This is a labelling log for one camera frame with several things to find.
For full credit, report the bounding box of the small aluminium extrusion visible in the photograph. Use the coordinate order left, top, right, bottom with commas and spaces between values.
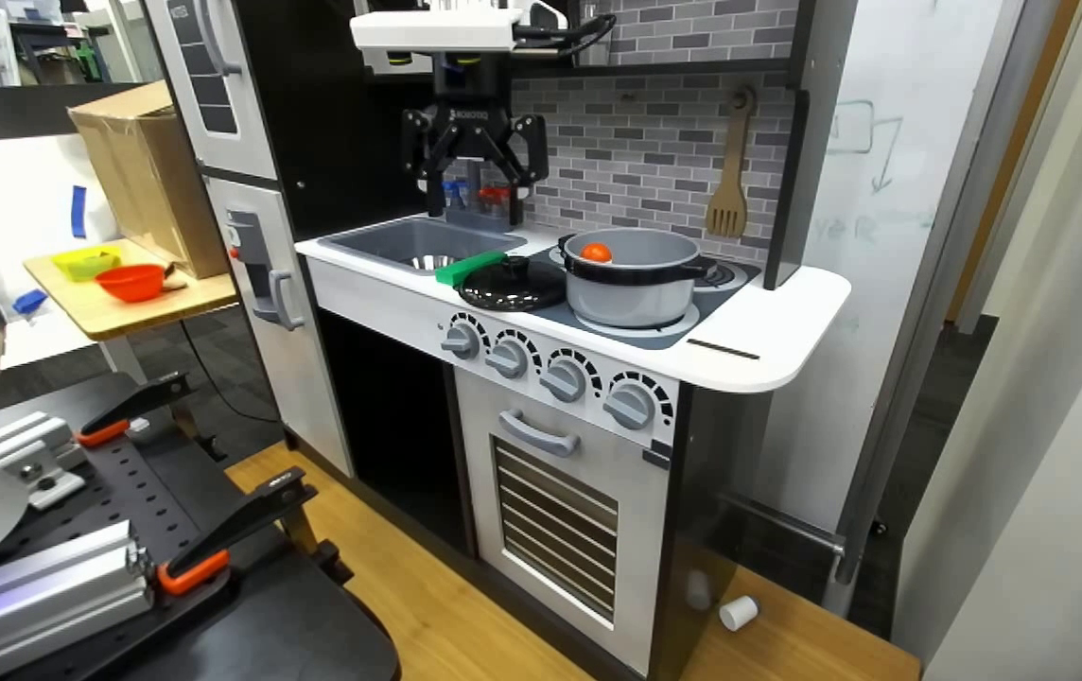
0, 406, 80, 480

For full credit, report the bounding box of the yellow green bowl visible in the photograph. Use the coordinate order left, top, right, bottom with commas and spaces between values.
54, 241, 130, 285

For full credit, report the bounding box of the orange bowl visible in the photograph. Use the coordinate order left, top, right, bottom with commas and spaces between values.
89, 257, 182, 306

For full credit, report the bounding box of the light wooden board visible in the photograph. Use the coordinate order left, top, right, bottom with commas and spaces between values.
20, 236, 243, 344

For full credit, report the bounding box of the white toy kitchen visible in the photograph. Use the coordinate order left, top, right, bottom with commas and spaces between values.
138, 0, 857, 681

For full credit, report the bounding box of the black perforated work table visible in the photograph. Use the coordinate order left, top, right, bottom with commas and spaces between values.
0, 368, 403, 681

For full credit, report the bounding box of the grey stove knob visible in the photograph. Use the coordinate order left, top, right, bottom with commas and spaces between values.
599, 368, 676, 434
484, 324, 544, 381
536, 344, 601, 408
440, 311, 488, 363

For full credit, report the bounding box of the grey fridge door handle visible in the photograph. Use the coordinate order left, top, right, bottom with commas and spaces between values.
200, 0, 251, 78
267, 268, 311, 338

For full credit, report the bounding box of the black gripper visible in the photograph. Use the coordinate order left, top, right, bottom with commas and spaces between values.
401, 53, 557, 210

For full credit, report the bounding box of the brown cardboard box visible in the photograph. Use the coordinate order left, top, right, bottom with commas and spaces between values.
63, 78, 229, 285

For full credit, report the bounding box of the translucent cup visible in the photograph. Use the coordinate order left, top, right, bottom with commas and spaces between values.
682, 563, 717, 618

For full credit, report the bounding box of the wooden spatula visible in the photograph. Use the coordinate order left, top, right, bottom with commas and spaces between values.
702, 83, 765, 246

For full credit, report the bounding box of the grey oven door handle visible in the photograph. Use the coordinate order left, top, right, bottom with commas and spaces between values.
495, 406, 585, 461

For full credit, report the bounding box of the white cup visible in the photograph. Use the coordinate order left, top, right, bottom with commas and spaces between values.
715, 590, 765, 637

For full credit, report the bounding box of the wall whiteboard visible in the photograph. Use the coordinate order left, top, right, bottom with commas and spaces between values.
751, 0, 1031, 542

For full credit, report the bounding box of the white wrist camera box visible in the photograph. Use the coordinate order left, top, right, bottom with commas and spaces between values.
348, 6, 533, 56

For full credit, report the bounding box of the large aluminium extrusion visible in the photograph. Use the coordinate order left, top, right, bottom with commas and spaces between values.
0, 516, 155, 681

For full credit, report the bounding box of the grey toy pot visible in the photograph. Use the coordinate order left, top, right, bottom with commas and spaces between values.
552, 224, 742, 334

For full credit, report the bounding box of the grey sink basin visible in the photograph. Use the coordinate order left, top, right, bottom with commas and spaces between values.
314, 209, 533, 281

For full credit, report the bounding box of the green block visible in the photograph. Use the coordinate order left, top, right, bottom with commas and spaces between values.
431, 248, 509, 289

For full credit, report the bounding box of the black clamp orange grip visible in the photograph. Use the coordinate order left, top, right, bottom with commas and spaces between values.
150, 461, 322, 603
70, 368, 193, 452

